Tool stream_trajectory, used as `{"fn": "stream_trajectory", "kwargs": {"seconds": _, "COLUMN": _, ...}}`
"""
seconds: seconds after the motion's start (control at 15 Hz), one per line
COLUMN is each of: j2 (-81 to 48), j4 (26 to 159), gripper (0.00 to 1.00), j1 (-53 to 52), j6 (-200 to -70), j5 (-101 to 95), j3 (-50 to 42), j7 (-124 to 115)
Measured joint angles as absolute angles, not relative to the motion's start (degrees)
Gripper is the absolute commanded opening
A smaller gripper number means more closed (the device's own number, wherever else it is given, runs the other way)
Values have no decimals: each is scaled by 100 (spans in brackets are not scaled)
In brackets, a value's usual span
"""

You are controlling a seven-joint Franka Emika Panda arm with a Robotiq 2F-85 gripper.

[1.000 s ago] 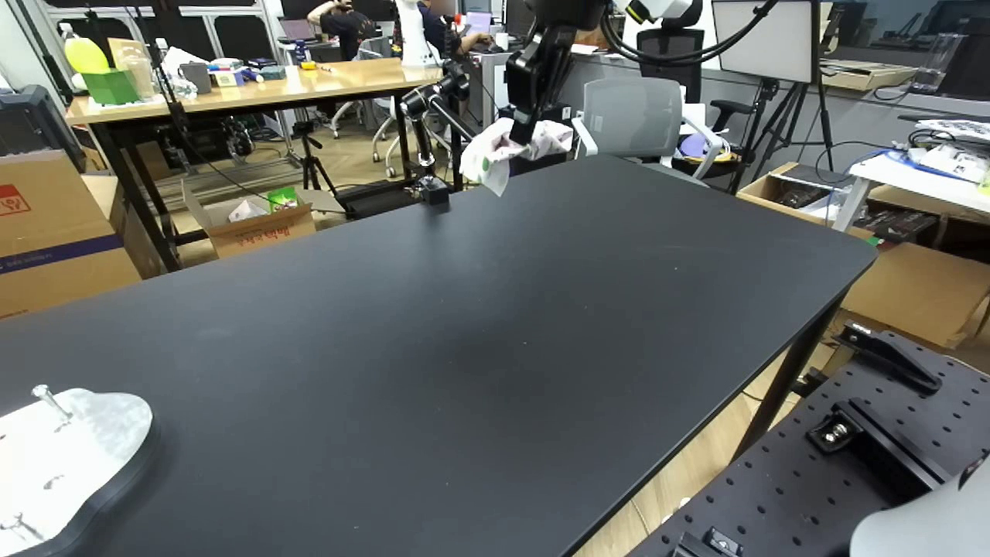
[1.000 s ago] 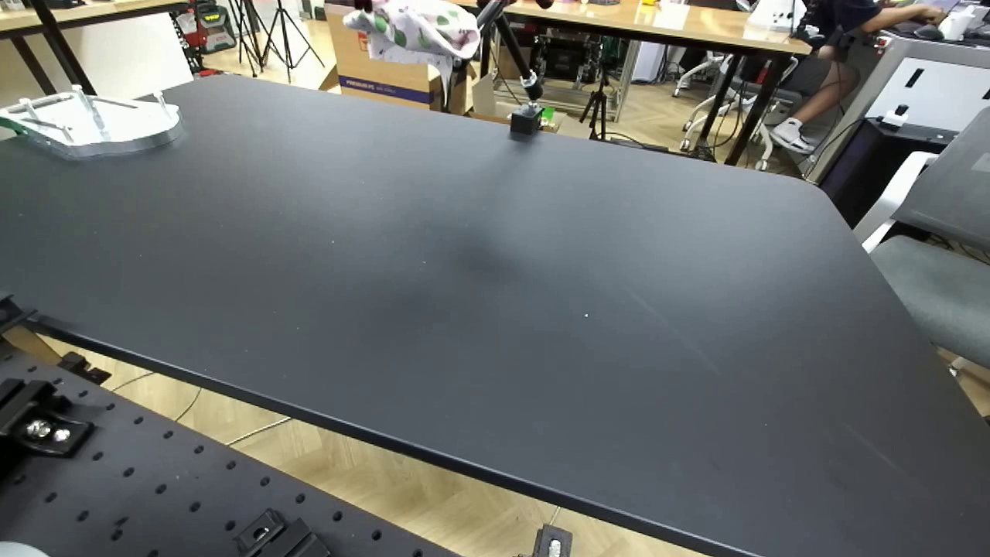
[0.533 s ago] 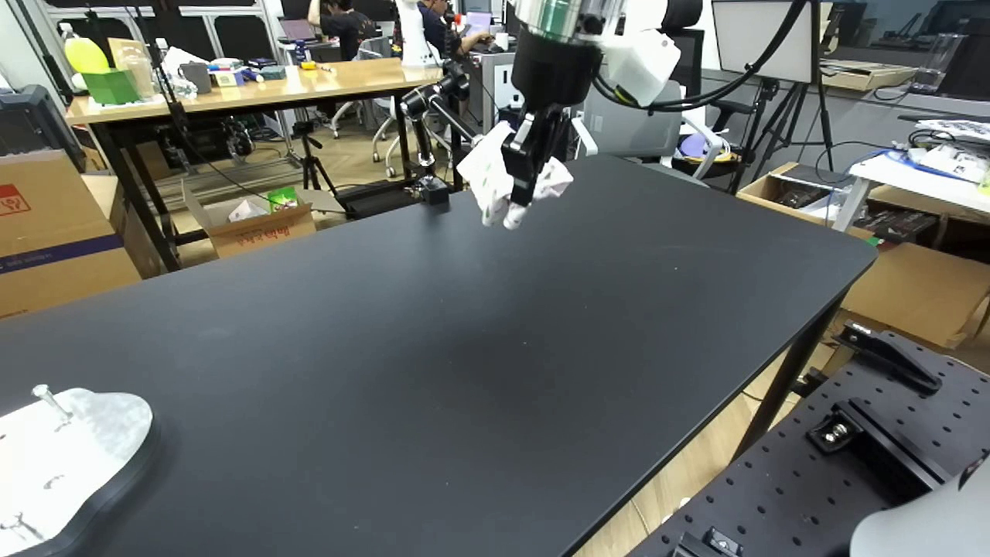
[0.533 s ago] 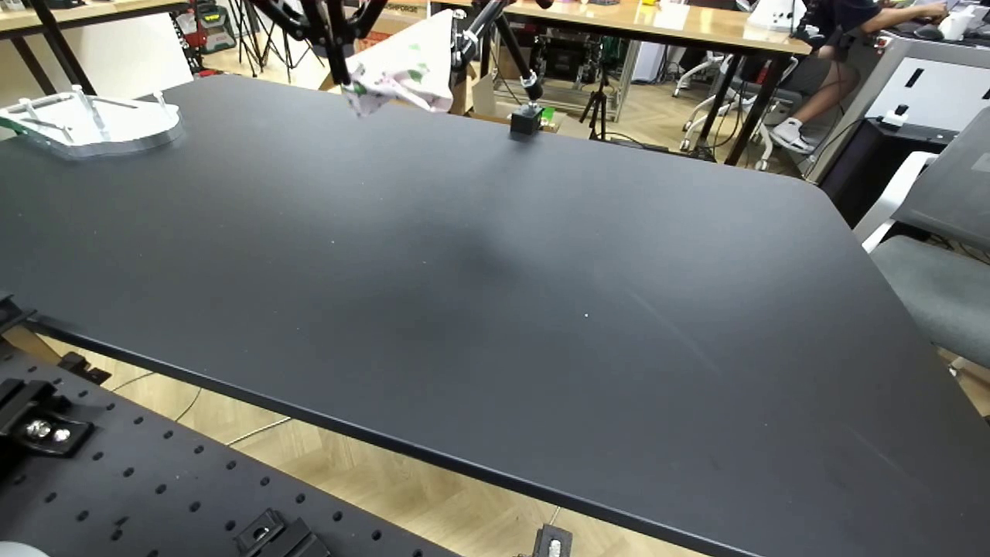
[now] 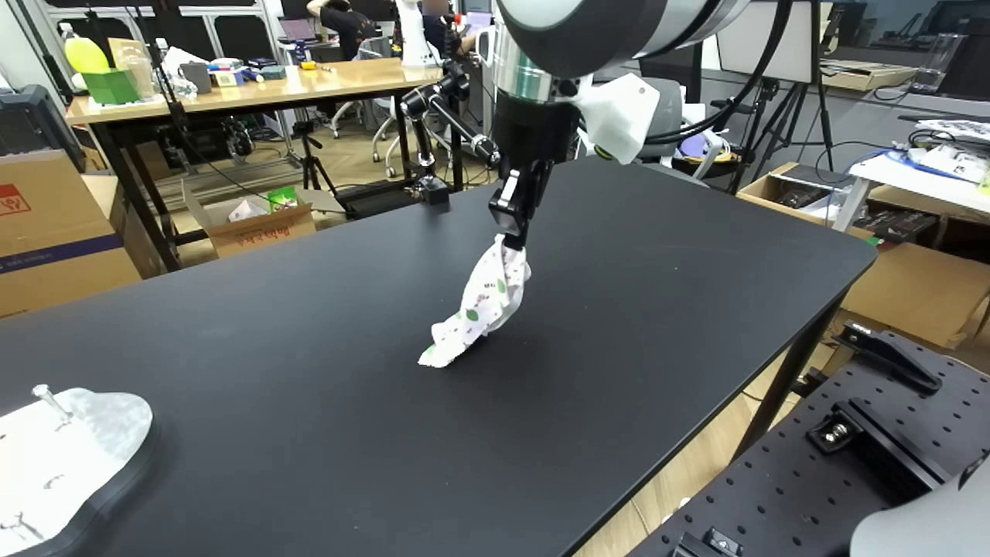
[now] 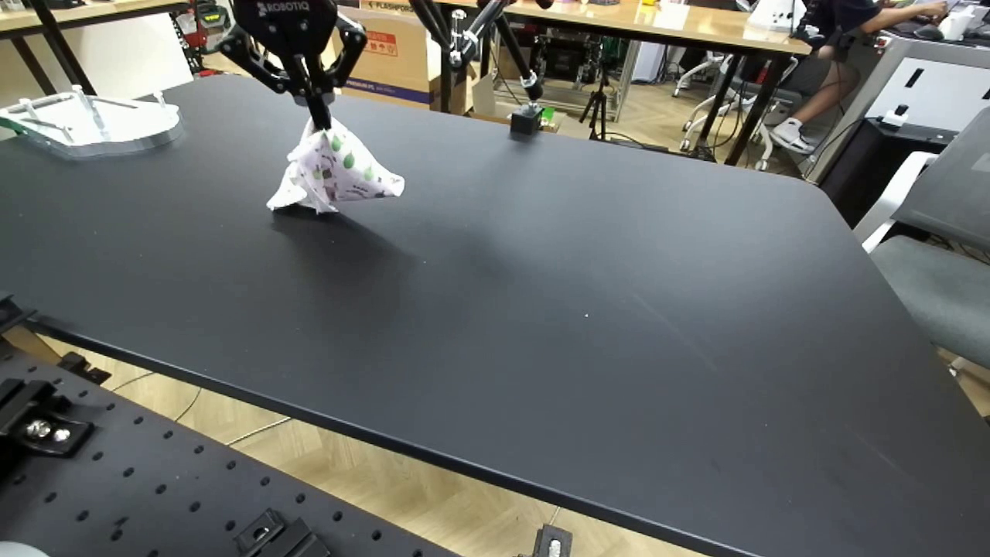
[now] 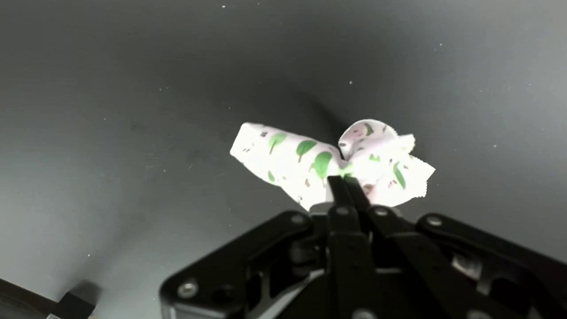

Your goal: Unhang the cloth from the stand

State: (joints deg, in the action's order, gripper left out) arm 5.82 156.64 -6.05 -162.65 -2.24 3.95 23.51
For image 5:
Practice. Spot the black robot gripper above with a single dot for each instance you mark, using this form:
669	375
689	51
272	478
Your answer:
531	135

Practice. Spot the white spotted cloth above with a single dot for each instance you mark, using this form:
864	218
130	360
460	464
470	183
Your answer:
480	304

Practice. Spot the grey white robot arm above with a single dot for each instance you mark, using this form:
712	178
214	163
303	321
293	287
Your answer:
600	33

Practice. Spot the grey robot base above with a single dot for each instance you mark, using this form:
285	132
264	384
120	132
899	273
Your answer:
929	520

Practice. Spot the black articulated clamp stand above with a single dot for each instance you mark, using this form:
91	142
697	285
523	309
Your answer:
438	156

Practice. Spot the seated person in dark shirt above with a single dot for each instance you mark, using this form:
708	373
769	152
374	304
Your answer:
444	29

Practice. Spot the small black tripod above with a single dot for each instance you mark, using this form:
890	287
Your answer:
315	156

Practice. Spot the seated person in black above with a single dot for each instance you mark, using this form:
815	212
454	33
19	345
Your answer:
346	29

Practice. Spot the small open cardboard box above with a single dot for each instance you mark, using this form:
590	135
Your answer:
259	224

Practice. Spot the long wooden table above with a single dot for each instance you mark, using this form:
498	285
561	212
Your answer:
259	91

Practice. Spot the open cardboard box with parts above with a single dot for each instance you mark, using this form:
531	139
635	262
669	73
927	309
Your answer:
800	188

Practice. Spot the white panel board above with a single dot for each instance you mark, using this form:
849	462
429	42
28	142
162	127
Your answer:
769	51

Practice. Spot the tall black tripod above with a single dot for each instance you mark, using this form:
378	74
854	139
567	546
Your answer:
800	113

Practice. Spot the black perforated breadboard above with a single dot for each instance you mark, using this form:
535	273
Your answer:
805	484

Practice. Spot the white side table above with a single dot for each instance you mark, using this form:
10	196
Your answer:
922	181

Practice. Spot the flat cardboard box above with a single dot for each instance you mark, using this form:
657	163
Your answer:
918	296

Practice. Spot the yellow green bag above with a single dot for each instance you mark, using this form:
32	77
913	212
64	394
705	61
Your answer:
84	54

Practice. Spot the large closed cardboard box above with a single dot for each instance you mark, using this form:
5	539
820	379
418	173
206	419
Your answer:
52	232

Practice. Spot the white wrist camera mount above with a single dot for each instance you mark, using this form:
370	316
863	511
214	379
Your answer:
619	114

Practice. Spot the black square mount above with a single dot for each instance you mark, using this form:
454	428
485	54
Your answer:
841	431

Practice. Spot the black clamp bracket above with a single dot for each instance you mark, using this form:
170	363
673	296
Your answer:
886	356

